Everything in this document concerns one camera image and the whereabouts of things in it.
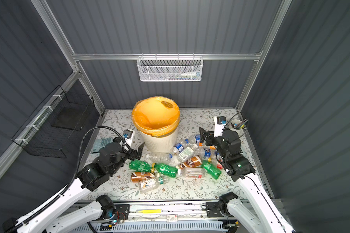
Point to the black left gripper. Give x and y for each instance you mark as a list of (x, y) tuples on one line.
[(132, 155)]

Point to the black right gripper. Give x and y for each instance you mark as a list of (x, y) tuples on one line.
[(209, 138)]

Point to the brown label tea bottle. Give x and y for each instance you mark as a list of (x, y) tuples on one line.
[(137, 177)]

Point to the brown cola bottle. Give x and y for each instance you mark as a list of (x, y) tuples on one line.
[(193, 162)]

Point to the green bottle yellow cap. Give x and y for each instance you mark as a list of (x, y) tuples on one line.
[(211, 169)]

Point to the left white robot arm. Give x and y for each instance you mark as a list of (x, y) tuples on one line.
[(49, 217)]

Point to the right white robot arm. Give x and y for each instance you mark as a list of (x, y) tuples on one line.
[(266, 218)]

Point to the cream ribbed waste bin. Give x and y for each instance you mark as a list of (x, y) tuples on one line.
[(160, 144)]

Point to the orange plastic bin liner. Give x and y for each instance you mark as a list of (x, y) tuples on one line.
[(156, 116)]

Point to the left green soda bottle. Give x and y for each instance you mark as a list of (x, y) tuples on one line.
[(141, 166)]

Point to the green soda bottle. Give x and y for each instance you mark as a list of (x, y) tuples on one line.
[(141, 166), (165, 169)]

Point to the pepsi label clear bottle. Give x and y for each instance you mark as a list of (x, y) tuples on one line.
[(205, 153)]

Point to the clear bottle white cap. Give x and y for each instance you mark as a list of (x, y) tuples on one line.
[(159, 157)]

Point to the blue label water bottle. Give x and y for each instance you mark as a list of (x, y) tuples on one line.
[(180, 146)]

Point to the white pencil cup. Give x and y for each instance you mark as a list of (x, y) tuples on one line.
[(237, 126)]

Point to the teal desk calculator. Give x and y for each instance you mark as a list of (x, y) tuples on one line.
[(100, 143)]

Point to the right green soda bottle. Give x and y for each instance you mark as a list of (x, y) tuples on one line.
[(165, 169)]

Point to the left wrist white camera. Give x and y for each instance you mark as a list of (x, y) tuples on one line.
[(128, 135)]

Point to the wrist white camera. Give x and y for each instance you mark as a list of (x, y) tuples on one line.
[(219, 125), (128, 135)]

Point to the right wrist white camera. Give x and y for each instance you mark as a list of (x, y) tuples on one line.
[(219, 125)]

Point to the yellow tool on rail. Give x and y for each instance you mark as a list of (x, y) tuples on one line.
[(149, 211)]

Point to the white wire wall basket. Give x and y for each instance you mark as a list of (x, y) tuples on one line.
[(170, 70)]

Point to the black wire side basket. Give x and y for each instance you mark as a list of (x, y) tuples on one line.
[(54, 130)]

